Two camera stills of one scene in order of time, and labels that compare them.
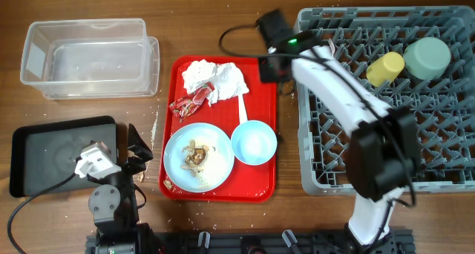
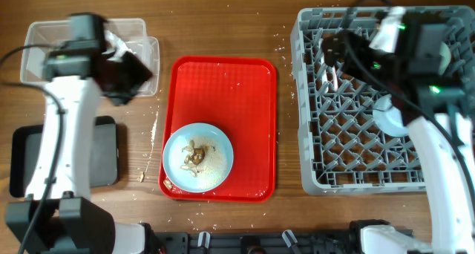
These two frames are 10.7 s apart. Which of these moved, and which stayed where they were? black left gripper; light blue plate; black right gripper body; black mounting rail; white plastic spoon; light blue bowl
Moved: black left gripper; white plastic spoon; black right gripper body; light blue bowl
Stayed: black mounting rail; light blue plate
